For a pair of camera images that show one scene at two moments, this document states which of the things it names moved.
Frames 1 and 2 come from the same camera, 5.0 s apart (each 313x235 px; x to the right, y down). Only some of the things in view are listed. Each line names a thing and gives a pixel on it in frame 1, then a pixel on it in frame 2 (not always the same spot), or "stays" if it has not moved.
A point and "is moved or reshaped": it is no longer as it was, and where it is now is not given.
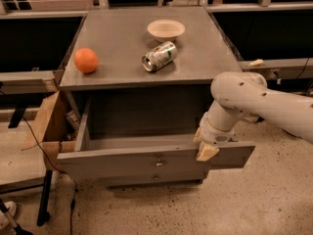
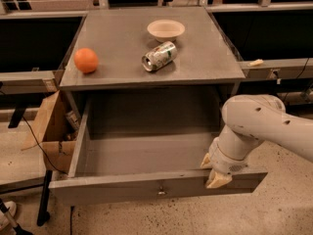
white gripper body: x=214 y=135 → x=225 y=161
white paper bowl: x=165 y=30 stays
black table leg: x=44 y=215 stays
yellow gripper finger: x=197 y=135 → x=205 y=161
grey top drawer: x=139 y=153 is moved or reshaped
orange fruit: x=85 y=60 stays
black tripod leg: x=18 y=229 stays
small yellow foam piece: x=257 y=62 stays
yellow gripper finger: x=205 y=152 → x=217 y=179
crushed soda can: x=159 y=56 stays
